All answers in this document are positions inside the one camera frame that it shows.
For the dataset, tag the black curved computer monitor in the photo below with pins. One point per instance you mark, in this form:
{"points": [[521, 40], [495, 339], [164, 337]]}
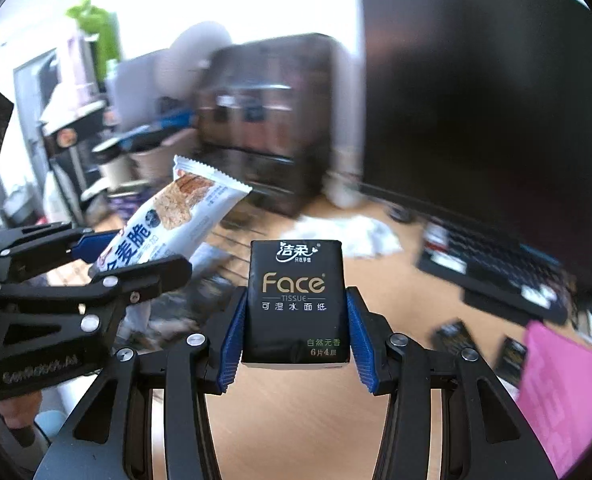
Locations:
{"points": [[476, 85]]}

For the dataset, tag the white paper cup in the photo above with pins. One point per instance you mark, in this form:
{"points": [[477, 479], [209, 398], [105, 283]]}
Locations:
{"points": [[112, 167]]}

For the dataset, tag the small black jar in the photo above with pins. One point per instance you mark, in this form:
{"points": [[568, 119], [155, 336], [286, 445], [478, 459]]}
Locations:
{"points": [[402, 215]]}

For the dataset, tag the black tissue packet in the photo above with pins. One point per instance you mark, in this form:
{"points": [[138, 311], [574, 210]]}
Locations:
{"points": [[296, 300]]}

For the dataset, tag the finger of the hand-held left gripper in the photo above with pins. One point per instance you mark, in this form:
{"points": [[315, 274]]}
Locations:
{"points": [[93, 245], [146, 275]]}

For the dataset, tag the white wheat crisp snack packet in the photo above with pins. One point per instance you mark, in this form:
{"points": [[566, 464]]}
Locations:
{"points": [[176, 210]]}

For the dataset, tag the cream ceramic vase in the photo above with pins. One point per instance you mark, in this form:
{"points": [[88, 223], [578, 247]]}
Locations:
{"points": [[343, 190]]}

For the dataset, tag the pink mouse mat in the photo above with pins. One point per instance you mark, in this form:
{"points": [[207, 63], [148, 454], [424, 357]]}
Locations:
{"points": [[561, 390]]}

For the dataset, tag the white round fan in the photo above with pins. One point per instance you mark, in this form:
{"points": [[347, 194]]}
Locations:
{"points": [[193, 50]]}

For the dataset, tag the person's left hand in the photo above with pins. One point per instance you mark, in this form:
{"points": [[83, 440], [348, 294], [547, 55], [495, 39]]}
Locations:
{"points": [[21, 410]]}

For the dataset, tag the smoked plastic organizer box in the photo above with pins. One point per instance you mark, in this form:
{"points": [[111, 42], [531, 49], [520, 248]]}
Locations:
{"points": [[271, 120]]}

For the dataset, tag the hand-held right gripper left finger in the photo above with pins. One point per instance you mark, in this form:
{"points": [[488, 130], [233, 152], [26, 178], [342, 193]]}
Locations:
{"points": [[231, 355]]}

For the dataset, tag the green plush toy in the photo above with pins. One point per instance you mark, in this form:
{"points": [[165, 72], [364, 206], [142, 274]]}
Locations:
{"points": [[93, 30]]}

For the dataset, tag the black box with round logo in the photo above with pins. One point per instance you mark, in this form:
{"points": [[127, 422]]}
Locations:
{"points": [[73, 135]]}

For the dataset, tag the wooden desktop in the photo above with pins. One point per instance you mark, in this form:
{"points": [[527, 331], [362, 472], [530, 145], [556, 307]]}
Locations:
{"points": [[301, 420]]}

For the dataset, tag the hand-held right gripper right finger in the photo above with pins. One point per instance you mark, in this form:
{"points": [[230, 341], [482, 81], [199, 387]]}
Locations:
{"points": [[361, 355]]}

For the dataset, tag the brown cardboard box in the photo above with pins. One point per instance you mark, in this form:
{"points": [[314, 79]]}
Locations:
{"points": [[161, 152]]}

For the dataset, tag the grey cardboard box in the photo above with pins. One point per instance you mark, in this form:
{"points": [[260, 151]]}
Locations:
{"points": [[136, 85]]}

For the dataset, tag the white crumpled cloth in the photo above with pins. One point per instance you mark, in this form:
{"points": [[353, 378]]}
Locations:
{"points": [[356, 237]]}

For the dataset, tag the black mechanical keyboard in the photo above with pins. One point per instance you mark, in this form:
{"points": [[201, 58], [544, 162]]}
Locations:
{"points": [[491, 270]]}

